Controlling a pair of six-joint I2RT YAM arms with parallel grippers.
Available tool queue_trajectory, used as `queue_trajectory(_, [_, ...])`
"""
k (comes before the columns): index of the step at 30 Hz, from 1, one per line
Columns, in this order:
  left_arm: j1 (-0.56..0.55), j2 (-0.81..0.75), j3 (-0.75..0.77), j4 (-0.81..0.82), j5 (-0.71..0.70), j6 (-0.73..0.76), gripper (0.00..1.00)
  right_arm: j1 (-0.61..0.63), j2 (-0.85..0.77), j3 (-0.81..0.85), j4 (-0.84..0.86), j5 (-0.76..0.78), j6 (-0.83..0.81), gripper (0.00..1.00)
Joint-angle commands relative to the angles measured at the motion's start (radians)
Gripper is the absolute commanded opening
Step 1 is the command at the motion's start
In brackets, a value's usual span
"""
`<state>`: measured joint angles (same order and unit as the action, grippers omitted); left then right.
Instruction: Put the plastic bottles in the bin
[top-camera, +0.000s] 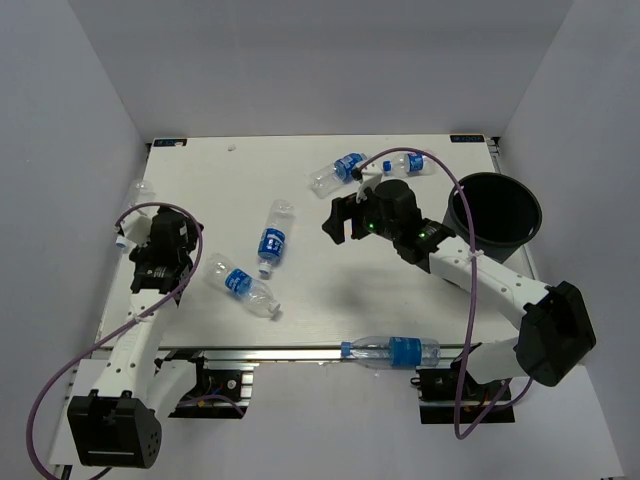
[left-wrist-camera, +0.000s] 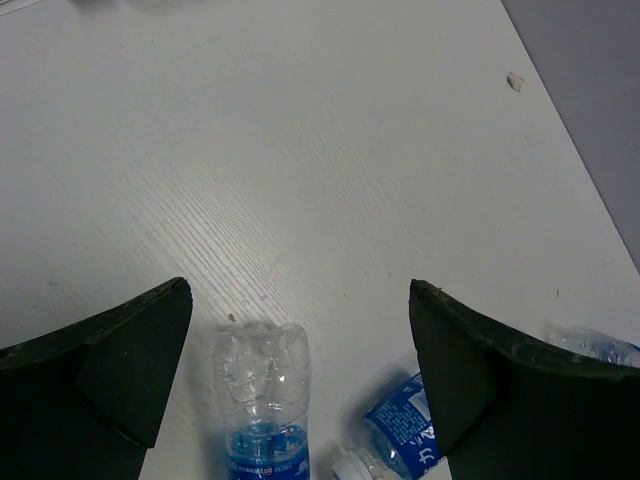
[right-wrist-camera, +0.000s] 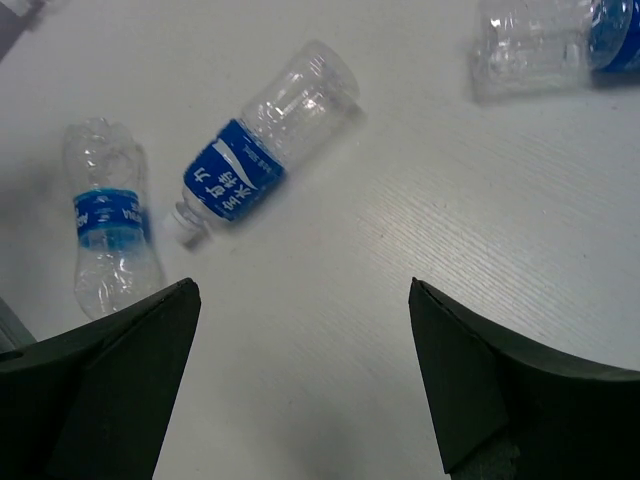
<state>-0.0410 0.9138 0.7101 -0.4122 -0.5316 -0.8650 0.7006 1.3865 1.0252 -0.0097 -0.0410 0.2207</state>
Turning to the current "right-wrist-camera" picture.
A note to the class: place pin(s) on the clear bottle blue label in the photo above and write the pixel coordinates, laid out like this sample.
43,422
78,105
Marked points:
527,48

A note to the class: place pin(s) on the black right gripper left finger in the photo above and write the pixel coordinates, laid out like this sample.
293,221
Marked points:
95,402

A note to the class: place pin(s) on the crushed bottle blue label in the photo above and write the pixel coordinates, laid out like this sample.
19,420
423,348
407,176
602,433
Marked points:
116,264

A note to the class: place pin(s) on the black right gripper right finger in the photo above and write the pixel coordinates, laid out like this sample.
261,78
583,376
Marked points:
504,406

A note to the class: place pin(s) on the bottle with Chinese blue label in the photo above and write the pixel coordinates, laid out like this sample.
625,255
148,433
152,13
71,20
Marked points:
300,112

